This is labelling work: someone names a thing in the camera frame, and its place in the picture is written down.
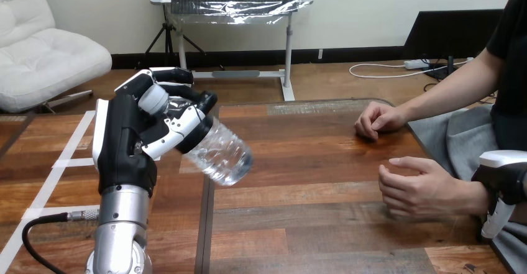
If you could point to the person's hand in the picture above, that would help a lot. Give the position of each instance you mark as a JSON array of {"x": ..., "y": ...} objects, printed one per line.
[
  {"x": 424, "y": 189},
  {"x": 381, "y": 120}
]

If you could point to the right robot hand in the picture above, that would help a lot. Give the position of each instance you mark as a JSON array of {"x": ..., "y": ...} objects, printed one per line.
[{"x": 500, "y": 181}]

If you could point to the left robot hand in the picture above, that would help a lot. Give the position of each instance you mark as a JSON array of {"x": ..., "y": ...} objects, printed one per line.
[{"x": 119, "y": 148}]

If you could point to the clear water bottle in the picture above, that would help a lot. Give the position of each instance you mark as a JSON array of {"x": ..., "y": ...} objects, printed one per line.
[{"x": 220, "y": 152}]

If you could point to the person's forearm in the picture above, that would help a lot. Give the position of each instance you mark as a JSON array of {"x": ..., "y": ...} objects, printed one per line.
[
  {"x": 484, "y": 196},
  {"x": 451, "y": 87}
]

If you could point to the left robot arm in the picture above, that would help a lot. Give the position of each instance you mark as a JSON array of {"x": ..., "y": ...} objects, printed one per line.
[{"x": 121, "y": 231}]

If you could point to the person's body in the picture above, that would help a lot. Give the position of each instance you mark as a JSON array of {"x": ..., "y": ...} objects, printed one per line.
[{"x": 486, "y": 140}]

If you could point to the white power strip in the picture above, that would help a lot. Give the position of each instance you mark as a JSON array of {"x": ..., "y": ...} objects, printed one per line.
[{"x": 416, "y": 64}]

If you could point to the dark screen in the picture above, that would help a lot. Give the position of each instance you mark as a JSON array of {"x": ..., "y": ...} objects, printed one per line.
[{"x": 449, "y": 33}]

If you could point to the black tripod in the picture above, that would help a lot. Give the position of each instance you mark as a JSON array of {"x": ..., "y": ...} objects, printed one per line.
[{"x": 166, "y": 43}]

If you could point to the white cushioned chair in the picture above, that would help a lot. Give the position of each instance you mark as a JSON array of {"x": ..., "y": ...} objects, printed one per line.
[{"x": 41, "y": 54}]

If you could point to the white desk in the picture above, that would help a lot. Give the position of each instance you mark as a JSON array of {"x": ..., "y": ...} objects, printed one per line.
[{"x": 247, "y": 73}]

